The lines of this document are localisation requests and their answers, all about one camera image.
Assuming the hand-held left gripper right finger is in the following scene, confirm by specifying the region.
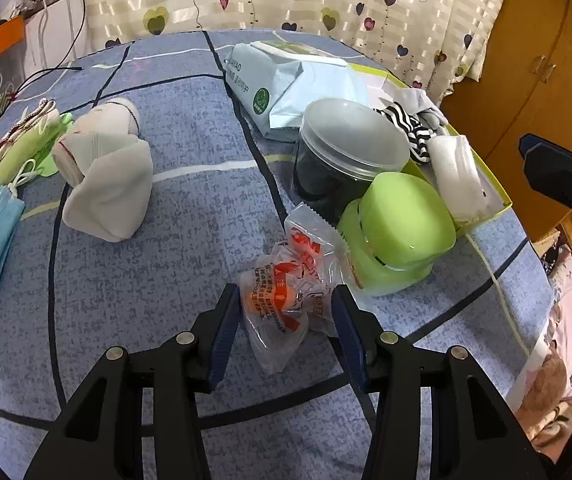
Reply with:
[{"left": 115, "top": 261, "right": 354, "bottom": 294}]
[{"left": 331, "top": 284, "right": 549, "bottom": 480}]

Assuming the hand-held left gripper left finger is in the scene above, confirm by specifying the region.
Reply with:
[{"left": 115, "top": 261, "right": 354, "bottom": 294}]
[{"left": 23, "top": 284, "right": 243, "bottom": 480}]

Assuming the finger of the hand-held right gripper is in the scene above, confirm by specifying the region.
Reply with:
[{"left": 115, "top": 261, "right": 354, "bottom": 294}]
[{"left": 518, "top": 132, "right": 572, "bottom": 223}]

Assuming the lime green shallow cardboard box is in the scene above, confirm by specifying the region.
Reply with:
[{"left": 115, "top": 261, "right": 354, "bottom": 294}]
[{"left": 356, "top": 65, "right": 515, "bottom": 239}]

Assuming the clear orange printed snack bag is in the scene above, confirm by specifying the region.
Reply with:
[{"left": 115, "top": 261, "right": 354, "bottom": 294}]
[{"left": 238, "top": 200, "right": 353, "bottom": 374}]

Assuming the white towel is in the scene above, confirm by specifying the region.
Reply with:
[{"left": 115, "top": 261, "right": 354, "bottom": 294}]
[{"left": 426, "top": 135, "right": 490, "bottom": 222}]

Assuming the black white striped sock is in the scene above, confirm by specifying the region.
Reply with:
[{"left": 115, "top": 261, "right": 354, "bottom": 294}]
[{"left": 376, "top": 101, "right": 447, "bottom": 167}]

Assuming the light grey sock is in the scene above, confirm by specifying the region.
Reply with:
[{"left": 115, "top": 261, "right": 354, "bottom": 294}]
[{"left": 391, "top": 87, "right": 450, "bottom": 127}]

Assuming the plain white sock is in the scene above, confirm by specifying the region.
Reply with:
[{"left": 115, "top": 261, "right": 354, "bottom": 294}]
[{"left": 62, "top": 137, "right": 155, "bottom": 244}]

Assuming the white sock with red trim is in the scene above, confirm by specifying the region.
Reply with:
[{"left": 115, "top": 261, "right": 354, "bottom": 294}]
[{"left": 52, "top": 99, "right": 141, "bottom": 186}]

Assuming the blue checked tablecloth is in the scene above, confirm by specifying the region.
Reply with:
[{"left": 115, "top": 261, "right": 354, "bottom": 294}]
[{"left": 0, "top": 27, "right": 555, "bottom": 480}]

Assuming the green plastic jar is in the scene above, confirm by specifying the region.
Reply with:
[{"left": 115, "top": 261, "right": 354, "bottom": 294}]
[{"left": 338, "top": 171, "right": 457, "bottom": 297}]

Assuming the wooden cabinet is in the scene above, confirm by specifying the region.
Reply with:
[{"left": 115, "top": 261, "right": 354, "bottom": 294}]
[{"left": 440, "top": 0, "right": 572, "bottom": 221}]

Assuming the colourful printed blanket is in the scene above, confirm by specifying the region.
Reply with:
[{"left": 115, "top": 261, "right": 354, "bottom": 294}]
[{"left": 513, "top": 230, "right": 572, "bottom": 454}]

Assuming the clear round plastic container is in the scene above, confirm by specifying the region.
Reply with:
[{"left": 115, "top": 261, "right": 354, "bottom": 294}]
[{"left": 292, "top": 99, "right": 411, "bottom": 213}]

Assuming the wet wipes pack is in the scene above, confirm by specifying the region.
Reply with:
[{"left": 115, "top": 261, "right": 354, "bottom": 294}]
[{"left": 223, "top": 40, "right": 373, "bottom": 142}]

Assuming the folded cloth with striped trim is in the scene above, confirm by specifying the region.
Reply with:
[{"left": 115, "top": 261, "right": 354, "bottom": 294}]
[{"left": 0, "top": 99, "right": 60, "bottom": 206}]

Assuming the black cable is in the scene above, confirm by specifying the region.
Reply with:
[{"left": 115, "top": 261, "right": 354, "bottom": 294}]
[{"left": 8, "top": 0, "right": 88, "bottom": 104}]

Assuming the white cable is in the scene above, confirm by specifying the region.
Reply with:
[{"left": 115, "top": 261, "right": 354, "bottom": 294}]
[{"left": 40, "top": 0, "right": 75, "bottom": 69}]

